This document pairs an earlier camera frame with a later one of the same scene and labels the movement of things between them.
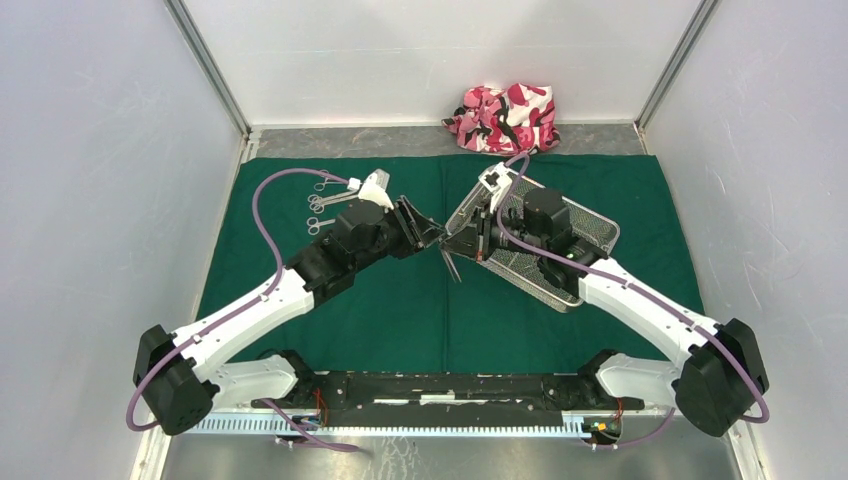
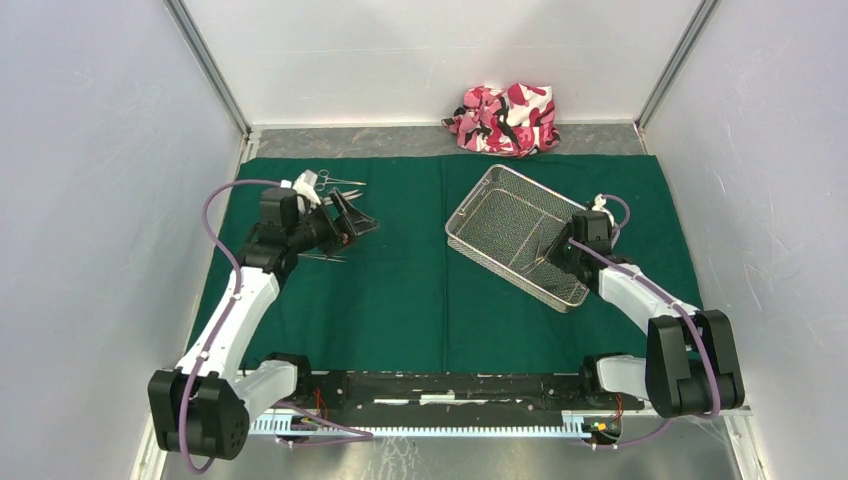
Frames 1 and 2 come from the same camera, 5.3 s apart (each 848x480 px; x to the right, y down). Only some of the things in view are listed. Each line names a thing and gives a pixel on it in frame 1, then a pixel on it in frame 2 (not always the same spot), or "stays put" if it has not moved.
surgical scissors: (316, 202) stays put
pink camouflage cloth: (509, 119) stays put
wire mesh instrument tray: (534, 238) stays put
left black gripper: (418, 233) → (350, 224)
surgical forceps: (320, 186) stays put
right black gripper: (473, 240) → (554, 256)
